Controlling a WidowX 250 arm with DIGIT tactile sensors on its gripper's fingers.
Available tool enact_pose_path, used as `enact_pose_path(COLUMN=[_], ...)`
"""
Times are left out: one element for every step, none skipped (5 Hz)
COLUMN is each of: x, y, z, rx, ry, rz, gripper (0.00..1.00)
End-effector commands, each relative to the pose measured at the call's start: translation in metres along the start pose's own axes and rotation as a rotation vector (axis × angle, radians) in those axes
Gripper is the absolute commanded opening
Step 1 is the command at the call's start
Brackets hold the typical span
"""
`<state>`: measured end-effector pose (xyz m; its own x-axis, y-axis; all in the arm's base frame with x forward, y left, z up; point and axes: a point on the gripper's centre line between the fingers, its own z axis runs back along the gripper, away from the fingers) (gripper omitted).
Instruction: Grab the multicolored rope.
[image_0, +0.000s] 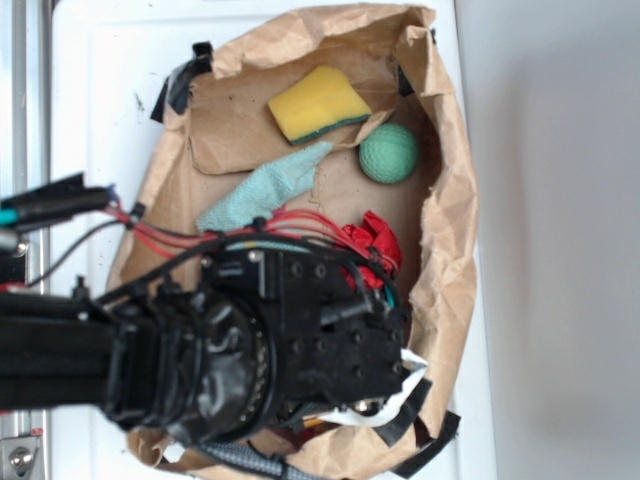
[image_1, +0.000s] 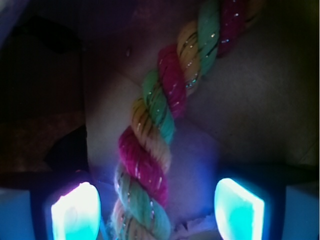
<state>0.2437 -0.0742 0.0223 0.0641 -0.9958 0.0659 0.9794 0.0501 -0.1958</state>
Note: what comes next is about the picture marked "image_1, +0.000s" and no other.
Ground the multicolored twisted rope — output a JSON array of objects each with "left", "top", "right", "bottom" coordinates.
[{"left": 106, "top": 0, "right": 265, "bottom": 240}]

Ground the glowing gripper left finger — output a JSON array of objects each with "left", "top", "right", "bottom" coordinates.
[{"left": 30, "top": 181, "right": 101, "bottom": 240}]

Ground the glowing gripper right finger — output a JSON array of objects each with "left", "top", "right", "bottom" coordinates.
[{"left": 214, "top": 177, "right": 285, "bottom": 240}]

